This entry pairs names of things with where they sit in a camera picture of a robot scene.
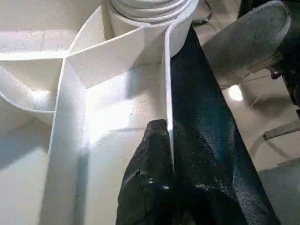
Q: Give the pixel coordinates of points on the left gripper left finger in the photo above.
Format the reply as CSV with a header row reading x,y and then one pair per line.
x,y
150,178

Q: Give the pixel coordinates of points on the white plastic table top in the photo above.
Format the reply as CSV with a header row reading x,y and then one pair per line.
x,y
93,93

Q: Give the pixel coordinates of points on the black metal rod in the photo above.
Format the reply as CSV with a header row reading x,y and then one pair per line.
x,y
281,133

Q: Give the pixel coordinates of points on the white plastic table leg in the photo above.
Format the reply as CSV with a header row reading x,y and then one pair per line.
x,y
145,9

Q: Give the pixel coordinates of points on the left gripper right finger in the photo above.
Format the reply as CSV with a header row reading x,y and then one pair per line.
x,y
199,187

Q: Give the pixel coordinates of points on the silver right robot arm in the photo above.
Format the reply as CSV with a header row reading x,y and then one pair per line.
x,y
246,42

